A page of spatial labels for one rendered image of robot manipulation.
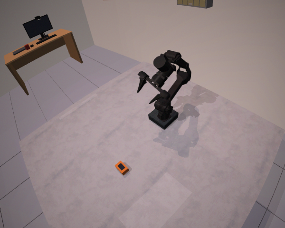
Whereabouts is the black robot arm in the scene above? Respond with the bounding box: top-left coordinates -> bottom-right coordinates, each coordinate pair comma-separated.
153,50 -> 191,122

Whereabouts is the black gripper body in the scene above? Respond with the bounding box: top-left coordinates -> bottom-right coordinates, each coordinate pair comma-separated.
138,71 -> 171,99

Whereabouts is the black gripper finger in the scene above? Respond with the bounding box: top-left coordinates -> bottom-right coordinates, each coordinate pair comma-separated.
149,94 -> 164,104
137,78 -> 147,93

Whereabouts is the orange block with dark square face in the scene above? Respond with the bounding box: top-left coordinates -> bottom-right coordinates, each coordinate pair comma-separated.
115,161 -> 129,175

